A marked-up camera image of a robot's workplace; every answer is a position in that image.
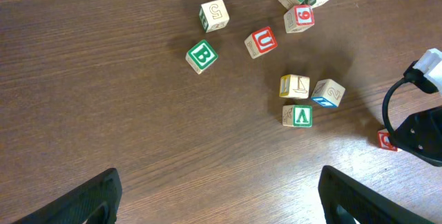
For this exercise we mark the number 2 blue block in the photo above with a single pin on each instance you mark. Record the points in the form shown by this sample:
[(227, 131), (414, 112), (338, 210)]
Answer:
[(328, 93)]

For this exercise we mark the sailboat yellow I block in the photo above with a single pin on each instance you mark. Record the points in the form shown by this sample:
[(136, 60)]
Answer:
[(294, 86)]

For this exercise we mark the green B wooden block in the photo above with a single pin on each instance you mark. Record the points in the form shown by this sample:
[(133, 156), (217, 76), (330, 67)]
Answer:
[(201, 56)]

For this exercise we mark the red U wooden block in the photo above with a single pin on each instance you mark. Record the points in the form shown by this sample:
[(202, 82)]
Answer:
[(260, 42)]

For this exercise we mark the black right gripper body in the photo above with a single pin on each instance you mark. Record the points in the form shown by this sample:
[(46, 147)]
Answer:
[(420, 135)]

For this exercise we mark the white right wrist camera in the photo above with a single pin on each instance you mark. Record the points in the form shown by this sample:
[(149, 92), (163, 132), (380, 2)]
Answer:
[(430, 66)]

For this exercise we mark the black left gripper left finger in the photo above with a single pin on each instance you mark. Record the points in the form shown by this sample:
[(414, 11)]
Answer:
[(94, 202)]

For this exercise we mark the plain E wooden block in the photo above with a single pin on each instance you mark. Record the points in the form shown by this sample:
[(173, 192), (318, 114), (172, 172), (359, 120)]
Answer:
[(213, 15)]

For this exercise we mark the green A wooden block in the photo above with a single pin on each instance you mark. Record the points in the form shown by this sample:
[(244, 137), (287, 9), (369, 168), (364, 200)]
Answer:
[(297, 116)]

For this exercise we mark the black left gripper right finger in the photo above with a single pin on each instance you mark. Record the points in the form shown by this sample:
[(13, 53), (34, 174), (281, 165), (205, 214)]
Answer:
[(345, 200)]

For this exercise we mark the red 6 wooden block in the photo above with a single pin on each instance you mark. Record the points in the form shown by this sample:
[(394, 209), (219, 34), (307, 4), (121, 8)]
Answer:
[(299, 18)]

